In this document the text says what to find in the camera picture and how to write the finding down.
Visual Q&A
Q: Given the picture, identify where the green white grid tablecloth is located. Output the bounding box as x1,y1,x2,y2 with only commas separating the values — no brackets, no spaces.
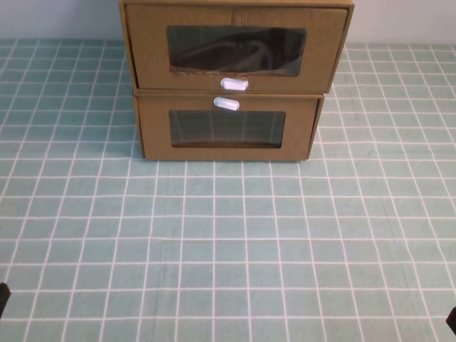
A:
0,38,456,342

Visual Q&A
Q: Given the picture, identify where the brown cardboard shoe box shell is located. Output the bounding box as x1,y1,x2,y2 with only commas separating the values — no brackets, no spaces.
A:
119,0,356,95

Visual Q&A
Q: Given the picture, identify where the cardboard drawer with window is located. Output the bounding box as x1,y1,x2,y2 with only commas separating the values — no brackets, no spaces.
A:
125,4,349,93
136,95,318,162
132,88,326,163

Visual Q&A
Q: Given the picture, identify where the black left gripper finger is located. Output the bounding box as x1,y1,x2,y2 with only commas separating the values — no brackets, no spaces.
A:
0,282,12,318

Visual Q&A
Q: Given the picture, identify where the white plastic drawer handle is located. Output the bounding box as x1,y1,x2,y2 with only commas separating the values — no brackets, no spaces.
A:
212,95,240,112
219,76,249,92

